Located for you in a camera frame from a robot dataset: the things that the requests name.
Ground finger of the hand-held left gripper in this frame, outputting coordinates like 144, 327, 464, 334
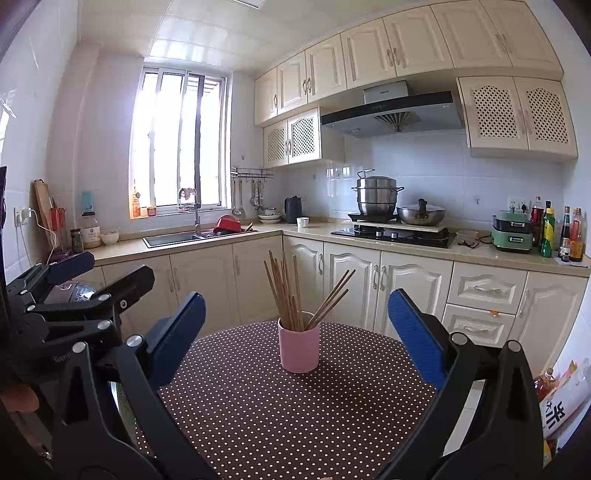
7, 251, 97, 298
25, 264, 156, 341

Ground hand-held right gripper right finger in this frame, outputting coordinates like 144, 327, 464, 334
378, 288, 549, 480

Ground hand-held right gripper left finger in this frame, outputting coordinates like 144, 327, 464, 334
50, 291, 223, 480

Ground group of wooden chopsticks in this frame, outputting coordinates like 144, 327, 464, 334
263, 249, 357, 332

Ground pink cup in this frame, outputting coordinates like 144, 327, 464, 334
277, 311, 321, 374

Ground person's left hand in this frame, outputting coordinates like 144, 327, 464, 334
0, 381, 41, 415

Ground large glass jar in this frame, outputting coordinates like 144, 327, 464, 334
81, 211, 102, 250

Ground cream lower kitchen cabinets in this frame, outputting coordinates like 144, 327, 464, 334
60, 233, 591, 384

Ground cream kitchen cabinets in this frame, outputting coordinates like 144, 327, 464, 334
253, 0, 565, 127
60, 233, 591, 384

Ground steel kitchen sink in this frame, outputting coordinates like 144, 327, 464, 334
142, 229, 259, 249

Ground wooden cutting board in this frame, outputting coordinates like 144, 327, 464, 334
33, 179, 56, 236

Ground steel kitchen faucet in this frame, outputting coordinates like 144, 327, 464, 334
178, 187, 202, 236

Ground black gas stove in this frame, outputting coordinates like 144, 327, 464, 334
330, 225, 458, 250

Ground red pot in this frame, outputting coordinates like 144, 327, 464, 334
213, 213, 242, 234

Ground steel wok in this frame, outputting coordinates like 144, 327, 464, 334
396, 198, 447, 227

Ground brown polka dot tablecloth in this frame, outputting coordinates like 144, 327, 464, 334
108, 320, 439, 480

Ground hanging steel ladle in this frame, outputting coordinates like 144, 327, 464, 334
231, 179, 246, 217

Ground green countertop appliance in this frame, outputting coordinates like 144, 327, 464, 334
490, 210, 534, 254

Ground orange oil bottle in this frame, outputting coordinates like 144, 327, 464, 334
533, 367, 559, 402

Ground steel steamer pot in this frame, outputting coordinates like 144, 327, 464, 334
351, 169, 404, 217

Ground kitchen window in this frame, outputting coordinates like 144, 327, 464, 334
129, 67, 232, 220

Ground printed cardboard box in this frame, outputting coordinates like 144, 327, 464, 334
538, 360, 591, 472

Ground green yellow bottle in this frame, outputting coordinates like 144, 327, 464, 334
541, 200, 555, 258

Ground dark sauce bottle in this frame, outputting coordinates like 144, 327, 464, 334
558, 206, 572, 259

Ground amber sauce bottle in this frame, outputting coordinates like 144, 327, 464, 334
569, 208, 585, 262

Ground grey range hood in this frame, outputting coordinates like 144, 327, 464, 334
320, 80, 466, 139

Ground small lattice door cabinet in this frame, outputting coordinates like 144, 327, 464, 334
263, 107, 346, 169

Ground large lattice door cabinet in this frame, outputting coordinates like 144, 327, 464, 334
456, 75, 579, 162

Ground cream upper kitchen cabinets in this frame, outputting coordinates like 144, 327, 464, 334
253, 0, 565, 127

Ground white wall charger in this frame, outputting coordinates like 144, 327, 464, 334
14, 207, 58, 259

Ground steel wall utensil rack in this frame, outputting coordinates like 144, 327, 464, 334
230, 167, 274, 180

